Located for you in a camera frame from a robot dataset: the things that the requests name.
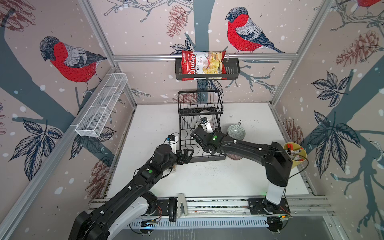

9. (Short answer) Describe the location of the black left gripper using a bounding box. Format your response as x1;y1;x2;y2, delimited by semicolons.
162;148;195;172

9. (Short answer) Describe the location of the white ceramic bowl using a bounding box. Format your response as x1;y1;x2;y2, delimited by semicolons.
199;110;213;119

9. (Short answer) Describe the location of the grey green patterned bowl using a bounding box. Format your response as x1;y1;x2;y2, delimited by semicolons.
227;124;246;141

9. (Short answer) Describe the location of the white brown patterned bowl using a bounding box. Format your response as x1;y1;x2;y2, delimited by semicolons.
227;154;243;161

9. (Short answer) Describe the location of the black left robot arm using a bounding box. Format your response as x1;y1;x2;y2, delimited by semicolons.
69;144;194;240

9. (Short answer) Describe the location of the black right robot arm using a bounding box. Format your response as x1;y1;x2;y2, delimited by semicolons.
190;126;293;216

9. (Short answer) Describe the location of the black two-tier dish rack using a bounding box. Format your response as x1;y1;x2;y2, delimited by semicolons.
177;90;226;163

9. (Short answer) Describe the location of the red cassava chips bag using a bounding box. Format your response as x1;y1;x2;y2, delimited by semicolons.
182;51;226;75

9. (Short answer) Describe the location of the yellow cup with markers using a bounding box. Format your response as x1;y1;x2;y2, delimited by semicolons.
283;142;307;169

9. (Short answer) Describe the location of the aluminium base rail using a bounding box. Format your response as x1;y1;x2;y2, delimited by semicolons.
110;194;335;234

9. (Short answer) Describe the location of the black wall wire basket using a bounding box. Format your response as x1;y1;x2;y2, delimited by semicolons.
175;58;240;81

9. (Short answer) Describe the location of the white wire wall shelf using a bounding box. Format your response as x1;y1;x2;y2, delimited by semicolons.
75;73;128;138

